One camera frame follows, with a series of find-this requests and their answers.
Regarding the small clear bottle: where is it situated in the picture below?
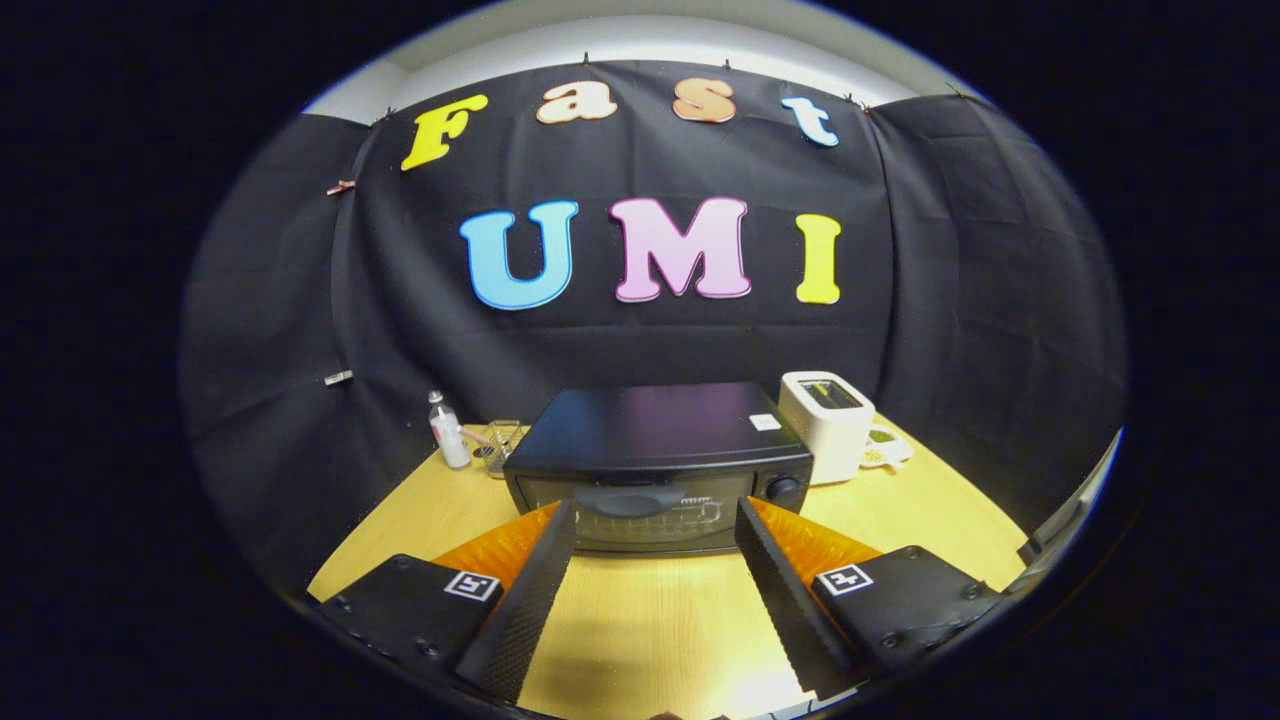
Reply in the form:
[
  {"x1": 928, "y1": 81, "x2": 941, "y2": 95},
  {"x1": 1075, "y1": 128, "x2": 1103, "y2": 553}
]
[{"x1": 428, "y1": 390, "x2": 472, "y2": 471}]

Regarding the white toaster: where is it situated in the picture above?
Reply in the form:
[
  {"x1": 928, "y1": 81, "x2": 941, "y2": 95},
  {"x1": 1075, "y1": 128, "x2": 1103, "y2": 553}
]
[{"x1": 778, "y1": 371, "x2": 877, "y2": 487}]

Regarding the white divided snack tray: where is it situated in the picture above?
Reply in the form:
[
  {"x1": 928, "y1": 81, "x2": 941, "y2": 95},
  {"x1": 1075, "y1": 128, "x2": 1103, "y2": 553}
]
[{"x1": 862, "y1": 425, "x2": 916, "y2": 471}]

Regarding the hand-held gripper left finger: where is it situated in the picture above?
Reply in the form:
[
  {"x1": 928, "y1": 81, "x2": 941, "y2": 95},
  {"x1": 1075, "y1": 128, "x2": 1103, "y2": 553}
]
[{"x1": 318, "y1": 500, "x2": 581, "y2": 706}]

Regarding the small wire basket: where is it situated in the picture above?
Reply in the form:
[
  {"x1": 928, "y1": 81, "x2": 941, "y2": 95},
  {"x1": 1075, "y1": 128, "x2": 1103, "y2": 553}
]
[{"x1": 462, "y1": 418, "x2": 524, "y2": 479}]

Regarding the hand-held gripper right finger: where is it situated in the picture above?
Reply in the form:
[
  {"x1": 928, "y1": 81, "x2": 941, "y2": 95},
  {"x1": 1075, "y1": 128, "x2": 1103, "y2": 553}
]
[{"x1": 733, "y1": 497, "x2": 1004, "y2": 701}]

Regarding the black backdrop cloth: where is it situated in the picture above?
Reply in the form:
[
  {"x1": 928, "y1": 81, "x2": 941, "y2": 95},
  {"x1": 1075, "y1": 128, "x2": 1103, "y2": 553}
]
[{"x1": 180, "y1": 60, "x2": 1129, "y2": 601}]

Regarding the black toaster oven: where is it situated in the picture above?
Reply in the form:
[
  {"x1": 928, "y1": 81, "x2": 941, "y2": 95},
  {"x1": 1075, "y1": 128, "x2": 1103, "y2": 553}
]
[{"x1": 502, "y1": 382, "x2": 815, "y2": 556}]

